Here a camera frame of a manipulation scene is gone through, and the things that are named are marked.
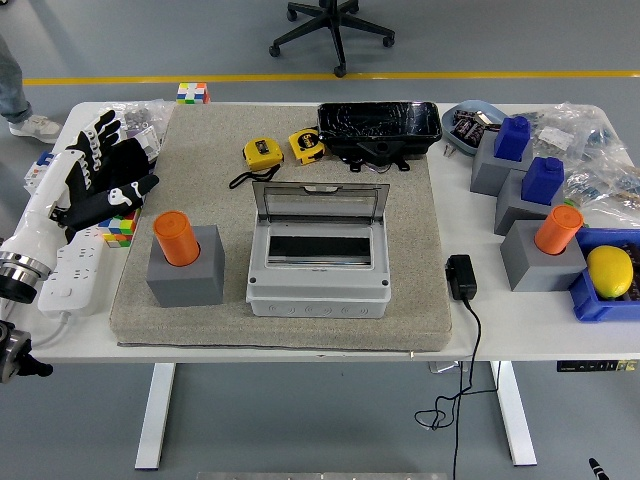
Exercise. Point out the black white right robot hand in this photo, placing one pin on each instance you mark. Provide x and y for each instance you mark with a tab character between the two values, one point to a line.
596	470

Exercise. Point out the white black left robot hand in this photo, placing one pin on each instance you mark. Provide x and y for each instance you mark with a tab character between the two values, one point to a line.
45	200

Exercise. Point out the orange cylinder battery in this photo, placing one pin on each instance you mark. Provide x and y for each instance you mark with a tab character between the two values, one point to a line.
175	240
557	230

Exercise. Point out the grey cube holder block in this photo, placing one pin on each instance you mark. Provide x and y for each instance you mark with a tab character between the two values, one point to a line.
487	172
195	280
510	210
530	265

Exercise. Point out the grey electrical box clear lid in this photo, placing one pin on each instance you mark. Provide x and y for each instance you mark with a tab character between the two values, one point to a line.
315	285

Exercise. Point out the white circuit breaker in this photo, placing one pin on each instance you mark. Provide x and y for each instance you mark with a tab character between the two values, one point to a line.
36	172

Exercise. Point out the white table leg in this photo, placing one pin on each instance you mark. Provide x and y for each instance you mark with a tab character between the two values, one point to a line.
515	415
155	415

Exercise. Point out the black table control panel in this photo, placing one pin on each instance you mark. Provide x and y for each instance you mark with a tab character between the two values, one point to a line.
590	366

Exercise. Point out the clear bag of small parts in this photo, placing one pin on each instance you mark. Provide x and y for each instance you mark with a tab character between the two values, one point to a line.
150	120

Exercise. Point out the blue plastic bin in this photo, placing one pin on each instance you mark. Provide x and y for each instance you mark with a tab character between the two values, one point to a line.
590	305

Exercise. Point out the multicolour puzzle cube white cross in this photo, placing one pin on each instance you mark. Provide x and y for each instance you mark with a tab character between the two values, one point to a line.
192	93

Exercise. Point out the yellow lemon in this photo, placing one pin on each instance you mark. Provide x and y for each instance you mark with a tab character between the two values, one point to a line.
610	272

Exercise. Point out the blue bottle-shaped block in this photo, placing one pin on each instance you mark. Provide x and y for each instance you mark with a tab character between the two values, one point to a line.
542	180
512	137

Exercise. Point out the grey-brown mat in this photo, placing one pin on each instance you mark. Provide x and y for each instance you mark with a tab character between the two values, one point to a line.
310	330

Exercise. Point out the clear bags of components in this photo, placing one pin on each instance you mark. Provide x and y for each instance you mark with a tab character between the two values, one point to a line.
595	145

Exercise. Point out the black office chair base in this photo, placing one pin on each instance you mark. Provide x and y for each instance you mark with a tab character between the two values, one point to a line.
340	30

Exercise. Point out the black plastic tray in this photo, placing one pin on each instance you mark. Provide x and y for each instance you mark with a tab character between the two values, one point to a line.
380	122

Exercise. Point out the small metal clip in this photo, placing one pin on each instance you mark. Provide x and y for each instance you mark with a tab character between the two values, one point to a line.
449	150

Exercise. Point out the dark printed packet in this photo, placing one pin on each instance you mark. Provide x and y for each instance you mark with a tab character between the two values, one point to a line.
461	122
475	132

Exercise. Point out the pale blue dish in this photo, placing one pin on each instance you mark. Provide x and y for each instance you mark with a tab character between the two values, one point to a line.
475	107

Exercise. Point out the silver bracket under table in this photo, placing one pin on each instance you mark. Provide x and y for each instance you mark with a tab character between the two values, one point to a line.
445	366

